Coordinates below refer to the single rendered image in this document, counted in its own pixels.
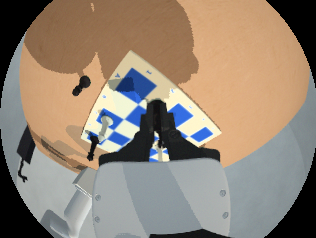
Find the blue and cream chessboard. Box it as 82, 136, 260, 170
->
81, 50, 222, 152

